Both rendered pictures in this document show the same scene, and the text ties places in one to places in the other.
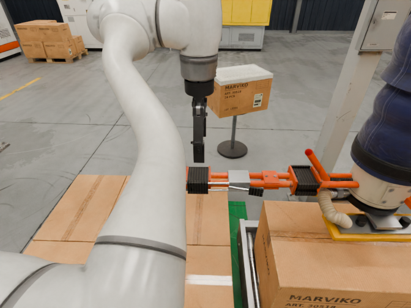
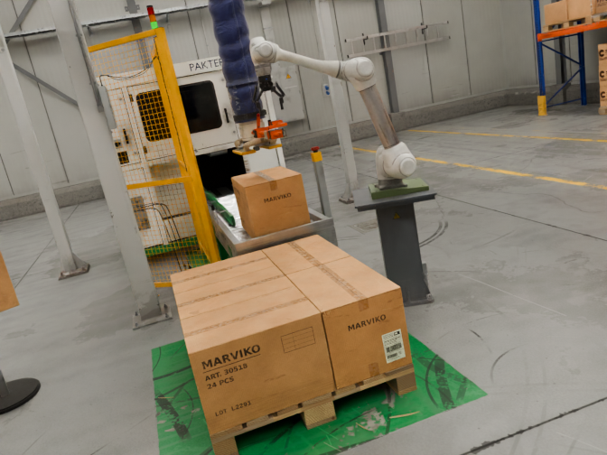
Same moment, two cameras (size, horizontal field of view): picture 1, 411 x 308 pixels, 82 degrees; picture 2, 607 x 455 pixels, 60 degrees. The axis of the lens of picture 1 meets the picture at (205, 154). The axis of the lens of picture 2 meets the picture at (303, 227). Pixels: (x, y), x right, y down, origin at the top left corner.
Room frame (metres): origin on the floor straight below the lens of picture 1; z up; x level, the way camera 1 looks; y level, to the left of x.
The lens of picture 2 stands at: (1.46, 3.12, 1.51)
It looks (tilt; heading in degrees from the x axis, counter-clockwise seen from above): 15 degrees down; 253
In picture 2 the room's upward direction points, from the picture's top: 11 degrees counter-clockwise
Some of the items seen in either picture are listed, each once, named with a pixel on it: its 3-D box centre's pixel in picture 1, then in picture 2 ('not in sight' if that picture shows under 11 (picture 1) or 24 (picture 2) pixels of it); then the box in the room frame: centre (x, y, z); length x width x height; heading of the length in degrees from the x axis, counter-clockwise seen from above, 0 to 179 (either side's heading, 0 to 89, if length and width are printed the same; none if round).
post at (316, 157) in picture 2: not in sight; (327, 213); (0.07, -0.77, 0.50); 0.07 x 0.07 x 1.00; 88
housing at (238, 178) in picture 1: (238, 181); not in sight; (0.59, -0.11, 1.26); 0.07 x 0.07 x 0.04; 89
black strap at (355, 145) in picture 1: (395, 153); (249, 115); (0.58, -0.58, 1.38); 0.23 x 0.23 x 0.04
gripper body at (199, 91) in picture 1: (199, 95); (266, 83); (0.58, 0.02, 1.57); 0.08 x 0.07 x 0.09; 178
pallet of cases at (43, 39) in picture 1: (54, 41); not in sight; (7.04, 4.15, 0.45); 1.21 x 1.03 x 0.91; 87
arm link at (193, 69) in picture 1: (199, 66); (263, 69); (0.58, 0.02, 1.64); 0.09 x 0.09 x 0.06
